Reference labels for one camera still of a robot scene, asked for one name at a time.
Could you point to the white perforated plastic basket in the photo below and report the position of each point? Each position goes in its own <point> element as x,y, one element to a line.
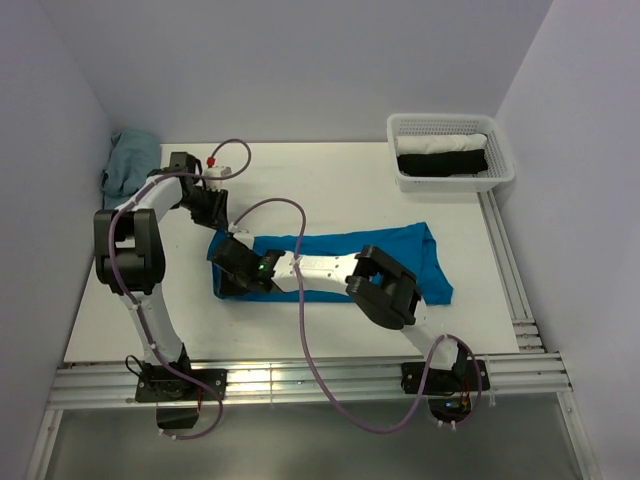
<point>497,152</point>

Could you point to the grey-blue crumpled t-shirt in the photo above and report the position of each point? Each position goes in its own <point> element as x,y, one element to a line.
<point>134,154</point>

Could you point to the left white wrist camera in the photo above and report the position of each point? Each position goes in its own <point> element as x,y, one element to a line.
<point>214,174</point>

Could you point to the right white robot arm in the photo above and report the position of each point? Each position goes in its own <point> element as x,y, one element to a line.
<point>385,291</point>

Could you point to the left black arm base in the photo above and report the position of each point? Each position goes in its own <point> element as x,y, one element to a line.
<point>179,398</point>

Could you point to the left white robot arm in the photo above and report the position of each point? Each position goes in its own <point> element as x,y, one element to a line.
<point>130,260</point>

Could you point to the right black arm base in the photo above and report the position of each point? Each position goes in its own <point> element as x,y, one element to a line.
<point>450,393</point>

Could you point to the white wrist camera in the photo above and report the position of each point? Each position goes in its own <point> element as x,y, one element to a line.
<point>240,234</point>
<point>214,174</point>

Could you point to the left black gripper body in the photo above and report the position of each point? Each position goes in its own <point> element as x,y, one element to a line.
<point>202,205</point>

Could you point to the white rolled t-shirt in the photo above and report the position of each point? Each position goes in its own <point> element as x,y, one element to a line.
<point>434,144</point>

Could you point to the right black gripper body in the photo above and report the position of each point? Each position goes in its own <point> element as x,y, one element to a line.
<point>243,277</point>

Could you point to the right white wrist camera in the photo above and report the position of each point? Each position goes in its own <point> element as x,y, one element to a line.
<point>240,234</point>

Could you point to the aluminium front rail frame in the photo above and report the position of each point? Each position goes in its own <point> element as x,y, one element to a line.
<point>110,385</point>

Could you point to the bright blue t-shirt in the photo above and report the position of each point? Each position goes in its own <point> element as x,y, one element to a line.
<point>413,246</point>

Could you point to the black rolled t-shirt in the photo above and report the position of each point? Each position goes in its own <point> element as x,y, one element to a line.
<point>443,164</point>

